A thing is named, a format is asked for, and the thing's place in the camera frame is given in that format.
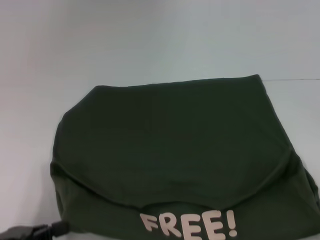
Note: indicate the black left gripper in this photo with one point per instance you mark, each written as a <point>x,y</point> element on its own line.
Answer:
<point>30,233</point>

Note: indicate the dark green t-shirt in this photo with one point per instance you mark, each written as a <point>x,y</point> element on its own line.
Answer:
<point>175,150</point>

